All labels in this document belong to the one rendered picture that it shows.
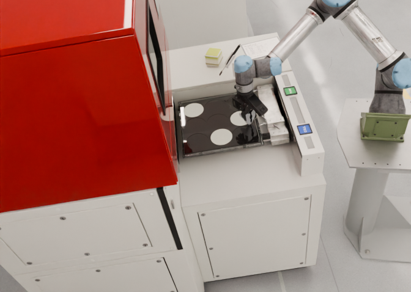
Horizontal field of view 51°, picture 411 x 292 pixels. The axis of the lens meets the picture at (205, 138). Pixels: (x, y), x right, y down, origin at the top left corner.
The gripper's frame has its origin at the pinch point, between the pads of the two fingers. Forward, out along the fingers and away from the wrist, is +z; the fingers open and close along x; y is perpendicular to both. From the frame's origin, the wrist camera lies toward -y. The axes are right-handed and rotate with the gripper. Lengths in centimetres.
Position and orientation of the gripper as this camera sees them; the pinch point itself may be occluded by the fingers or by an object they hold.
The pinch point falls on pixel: (250, 123)
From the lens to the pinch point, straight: 199.4
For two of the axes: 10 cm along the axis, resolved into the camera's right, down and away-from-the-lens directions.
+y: -6.5, -4.9, 5.8
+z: 1.3, 6.8, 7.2
